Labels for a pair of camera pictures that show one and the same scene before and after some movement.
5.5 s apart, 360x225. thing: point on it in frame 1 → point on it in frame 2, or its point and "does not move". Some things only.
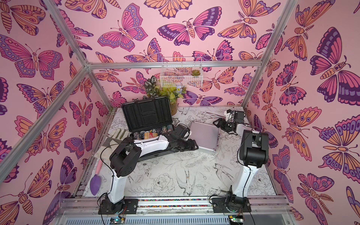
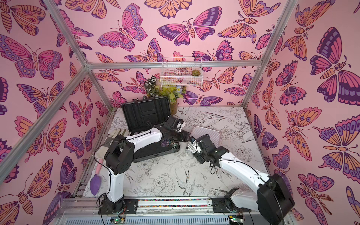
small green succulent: x=195 y=72 does not move
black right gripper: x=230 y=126 → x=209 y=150
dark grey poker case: x=146 y=114 does not move
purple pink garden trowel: x=95 y=183 does not move
